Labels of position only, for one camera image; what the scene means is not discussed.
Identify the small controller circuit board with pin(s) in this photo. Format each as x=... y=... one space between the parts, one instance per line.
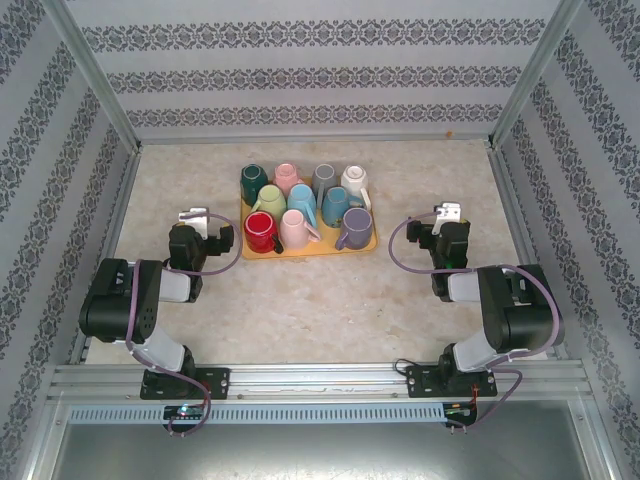
x=460 y=410
x=185 y=412

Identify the purple mug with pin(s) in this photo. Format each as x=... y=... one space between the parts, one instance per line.
x=356 y=225

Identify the white mug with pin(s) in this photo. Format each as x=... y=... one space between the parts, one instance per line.
x=354 y=179

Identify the light green mug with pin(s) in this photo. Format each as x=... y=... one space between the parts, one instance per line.
x=272 y=202

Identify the aluminium back rail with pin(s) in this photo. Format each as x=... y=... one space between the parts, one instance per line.
x=320 y=139

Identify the aluminium side rail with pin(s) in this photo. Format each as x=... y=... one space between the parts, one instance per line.
x=112 y=240
x=522 y=220

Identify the light blue mug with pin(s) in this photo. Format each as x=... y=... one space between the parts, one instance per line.
x=301 y=202

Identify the grey metal sheet panel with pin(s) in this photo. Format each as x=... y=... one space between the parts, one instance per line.
x=320 y=450

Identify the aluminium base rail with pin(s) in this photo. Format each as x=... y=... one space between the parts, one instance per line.
x=320 y=382

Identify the arm white wrist camera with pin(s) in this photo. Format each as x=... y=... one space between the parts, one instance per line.
x=194 y=216
x=448 y=212

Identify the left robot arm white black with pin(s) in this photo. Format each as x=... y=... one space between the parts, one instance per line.
x=120 y=300

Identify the dark green mug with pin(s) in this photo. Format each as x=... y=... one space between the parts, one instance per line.
x=252 y=182

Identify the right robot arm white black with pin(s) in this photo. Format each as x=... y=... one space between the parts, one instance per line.
x=525 y=310

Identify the grey mug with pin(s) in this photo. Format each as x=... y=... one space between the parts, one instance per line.
x=324 y=176

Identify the blue mug with flower print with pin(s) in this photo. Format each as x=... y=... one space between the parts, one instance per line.
x=335 y=205

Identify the pale pink mug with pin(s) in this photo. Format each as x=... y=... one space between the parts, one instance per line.
x=294 y=227

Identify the aluminium frame post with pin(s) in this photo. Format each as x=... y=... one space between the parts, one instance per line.
x=95 y=80
x=540 y=70

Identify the yellow plastic tray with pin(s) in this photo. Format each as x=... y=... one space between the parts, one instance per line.
x=325 y=245

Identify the left arm white wrist camera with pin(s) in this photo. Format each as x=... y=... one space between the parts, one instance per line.
x=194 y=216

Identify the right arm white wrist camera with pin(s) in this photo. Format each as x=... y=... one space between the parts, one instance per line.
x=448 y=212

